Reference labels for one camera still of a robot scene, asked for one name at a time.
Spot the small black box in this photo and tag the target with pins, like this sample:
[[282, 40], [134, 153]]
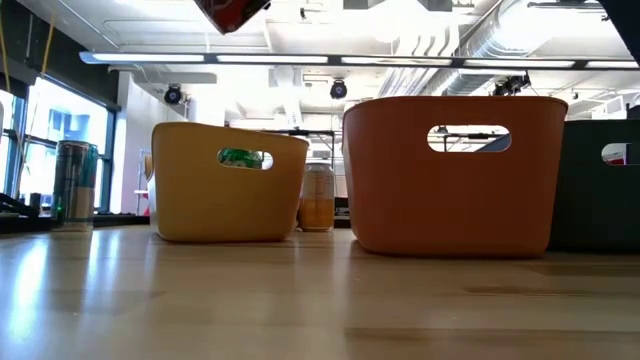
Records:
[[35, 201]]

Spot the dark silver teal can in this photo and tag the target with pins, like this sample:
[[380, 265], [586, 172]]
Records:
[[75, 185]]

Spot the orange plastic bin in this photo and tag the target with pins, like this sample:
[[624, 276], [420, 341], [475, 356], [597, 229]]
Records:
[[400, 210]]

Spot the dark blue plastic bin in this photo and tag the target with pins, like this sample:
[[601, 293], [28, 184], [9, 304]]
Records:
[[590, 210]]

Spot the black round spotlight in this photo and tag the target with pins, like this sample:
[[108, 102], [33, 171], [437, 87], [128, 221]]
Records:
[[338, 90], [173, 95]]

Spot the black track spotlight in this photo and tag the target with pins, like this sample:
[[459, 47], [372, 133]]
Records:
[[510, 86]]

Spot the black slanted bracket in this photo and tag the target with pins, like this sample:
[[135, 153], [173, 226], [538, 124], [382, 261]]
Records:
[[15, 204]]

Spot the silver ventilation duct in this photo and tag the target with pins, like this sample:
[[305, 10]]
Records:
[[480, 40]]

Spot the large window with frame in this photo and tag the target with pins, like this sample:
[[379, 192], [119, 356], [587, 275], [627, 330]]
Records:
[[65, 125]]

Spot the yellow plastic bin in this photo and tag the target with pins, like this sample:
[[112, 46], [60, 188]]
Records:
[[200, 210]]

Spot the long LED light bar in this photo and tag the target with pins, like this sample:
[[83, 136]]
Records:
[[150, 57]]

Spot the small red object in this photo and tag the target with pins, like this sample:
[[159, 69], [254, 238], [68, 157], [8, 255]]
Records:
[[617, 161]]

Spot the black metal frame table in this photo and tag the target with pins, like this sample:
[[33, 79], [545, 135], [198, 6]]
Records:
[[300, 132]]

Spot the white and orange soda can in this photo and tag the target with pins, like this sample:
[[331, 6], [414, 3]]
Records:
[[316, 200]]

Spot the green soda can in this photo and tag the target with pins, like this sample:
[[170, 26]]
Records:
[[240, 157]]

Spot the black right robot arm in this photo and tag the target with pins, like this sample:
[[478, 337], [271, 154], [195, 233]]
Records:
[[627, 20]]

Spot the black ceiling track fixture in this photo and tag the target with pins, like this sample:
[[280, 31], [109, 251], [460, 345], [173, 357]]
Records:
[[565, 5]]

